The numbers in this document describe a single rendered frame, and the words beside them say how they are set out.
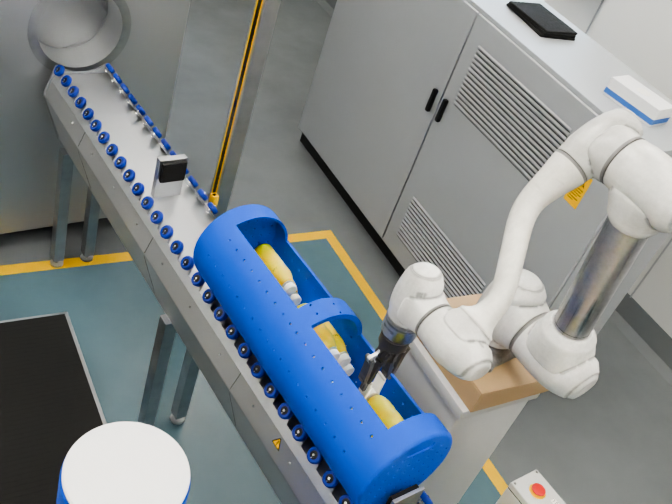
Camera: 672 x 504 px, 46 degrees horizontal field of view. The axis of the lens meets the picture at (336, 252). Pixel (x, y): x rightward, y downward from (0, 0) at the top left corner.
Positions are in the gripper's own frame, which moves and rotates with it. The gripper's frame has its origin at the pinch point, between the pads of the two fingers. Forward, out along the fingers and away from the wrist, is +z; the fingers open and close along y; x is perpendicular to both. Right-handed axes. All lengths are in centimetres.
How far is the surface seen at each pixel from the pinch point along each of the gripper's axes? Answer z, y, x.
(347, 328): 3.2, -8.3, -21.6
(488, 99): -4, -148, -113
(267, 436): 25.9, 18.4, -10.8
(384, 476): -1.1, 13.9, 23.8
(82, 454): 9, 70, -13
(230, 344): 19.5, 16.2, -39.1
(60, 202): 74, 14, -174
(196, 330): 27, 19, -53
